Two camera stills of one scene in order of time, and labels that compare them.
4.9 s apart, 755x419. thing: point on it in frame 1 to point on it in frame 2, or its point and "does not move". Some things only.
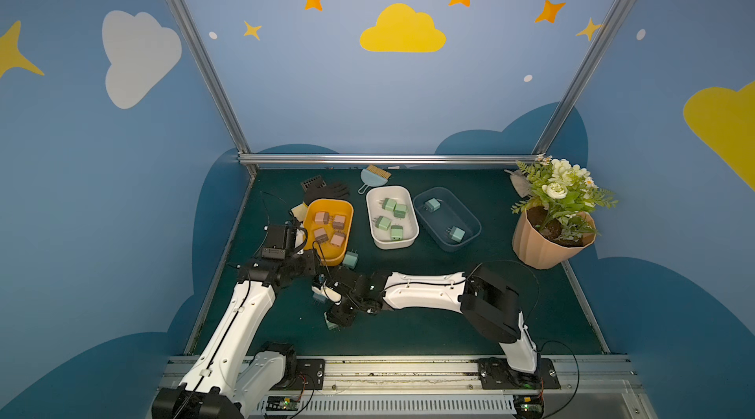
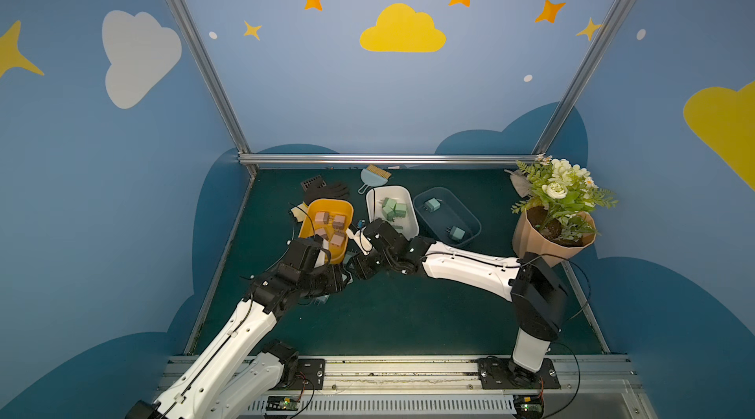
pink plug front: x=337 y=239 does not move
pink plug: x=339 y=222 does not move
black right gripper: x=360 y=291 to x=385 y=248
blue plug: x=433 y=205 does not move
